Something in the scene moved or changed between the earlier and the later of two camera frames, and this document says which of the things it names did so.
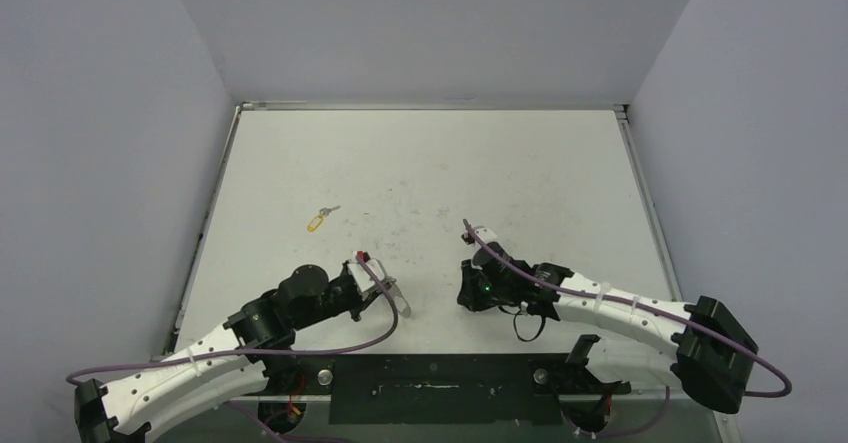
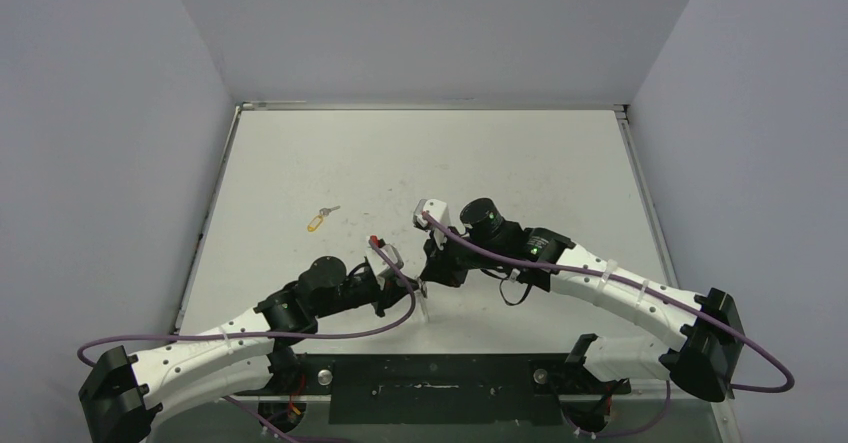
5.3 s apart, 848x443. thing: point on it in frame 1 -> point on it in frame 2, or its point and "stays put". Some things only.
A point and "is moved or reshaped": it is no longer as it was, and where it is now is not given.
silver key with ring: [326, 211] stays put
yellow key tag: [315, 223] stays put
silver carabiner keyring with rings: [398, 298] is moved or reshaped
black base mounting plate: [439, 389] stays put
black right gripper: [472, 287] -> [433, 267]
